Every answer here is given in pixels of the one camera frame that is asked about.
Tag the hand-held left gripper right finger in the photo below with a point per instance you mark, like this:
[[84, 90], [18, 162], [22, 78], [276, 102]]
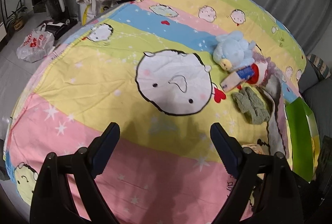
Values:
[[224, 146]]

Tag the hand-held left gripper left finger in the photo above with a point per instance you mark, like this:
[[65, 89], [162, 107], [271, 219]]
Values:
[[105, 143]]

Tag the green fuzzy cloth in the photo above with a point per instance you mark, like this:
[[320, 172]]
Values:
[[251, 107]]

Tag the blue and orange tissue pack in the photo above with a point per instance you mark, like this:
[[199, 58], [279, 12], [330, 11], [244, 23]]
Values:
[[233, 81]]

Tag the green box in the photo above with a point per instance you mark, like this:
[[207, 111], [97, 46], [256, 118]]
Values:
[[298, 135]]

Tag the grey cloth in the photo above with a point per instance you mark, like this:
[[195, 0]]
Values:
[[275, 89]]

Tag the light blue plush toy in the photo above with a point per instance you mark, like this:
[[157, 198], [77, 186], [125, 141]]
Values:
[[233, 47]]

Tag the cartoon printed bed sheet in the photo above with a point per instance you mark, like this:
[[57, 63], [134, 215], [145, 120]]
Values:
[[103, 99]]

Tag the purple fuzzy cloth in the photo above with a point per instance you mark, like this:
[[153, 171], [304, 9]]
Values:
[[269, 63]]

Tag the grey sofa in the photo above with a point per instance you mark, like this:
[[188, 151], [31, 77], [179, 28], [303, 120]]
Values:
[[319, 99]]

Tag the white and red plastic bag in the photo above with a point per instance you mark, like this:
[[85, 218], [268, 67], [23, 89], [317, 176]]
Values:
[[33, 50]]

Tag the patterned cushion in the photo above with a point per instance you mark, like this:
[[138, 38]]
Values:
[[317, 64]]

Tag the potted plant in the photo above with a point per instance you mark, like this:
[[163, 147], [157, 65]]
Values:
[[16, 18]]

